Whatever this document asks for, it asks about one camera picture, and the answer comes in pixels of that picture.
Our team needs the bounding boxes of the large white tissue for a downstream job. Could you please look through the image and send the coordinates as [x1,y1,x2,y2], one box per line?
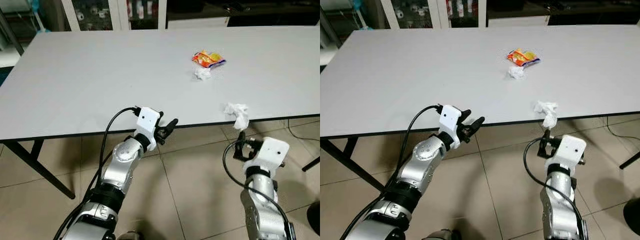
[223,102,250,132]
[533,101,560,130]

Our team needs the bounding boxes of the black metal leg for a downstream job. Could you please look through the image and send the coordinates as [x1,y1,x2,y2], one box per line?
[301,156,321,172]
[619,151,640,170]

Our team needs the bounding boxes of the orange snack packet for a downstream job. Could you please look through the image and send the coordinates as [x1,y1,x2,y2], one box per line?
[506,48,541,68]
[191,50,227,69]

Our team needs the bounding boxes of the black round object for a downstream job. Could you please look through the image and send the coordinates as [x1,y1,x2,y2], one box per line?
[306,200,321,236]
[623,197,640,236]

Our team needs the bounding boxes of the white drawer unit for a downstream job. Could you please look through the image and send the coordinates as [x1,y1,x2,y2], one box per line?
[167,17,230,29]
[487,16,550,28]

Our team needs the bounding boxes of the white glass door cabinet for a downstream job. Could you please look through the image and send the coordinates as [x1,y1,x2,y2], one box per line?
[380,0,488,30]
[60,0,168,32]

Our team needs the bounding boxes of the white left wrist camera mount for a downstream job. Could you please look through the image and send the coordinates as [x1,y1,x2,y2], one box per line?
[136,106,162,147]
[440,104,464,147]

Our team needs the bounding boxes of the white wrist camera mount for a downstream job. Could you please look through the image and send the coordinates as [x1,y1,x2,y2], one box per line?
[545,134,587,173]
[136,106,162,147]
[244,137,291,174]
[440,104,464,147]

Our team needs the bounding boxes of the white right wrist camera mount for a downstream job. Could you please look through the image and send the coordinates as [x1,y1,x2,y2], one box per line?
[545,134,587,173]
[244,137,291,174]

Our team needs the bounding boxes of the thin black floor cable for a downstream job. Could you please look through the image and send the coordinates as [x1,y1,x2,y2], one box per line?
[287,119,321,142]
[605,116,640,139]

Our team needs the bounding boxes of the white table black frame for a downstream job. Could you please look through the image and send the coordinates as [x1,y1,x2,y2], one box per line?
[320,24,640,192]
[0,25,321,201]

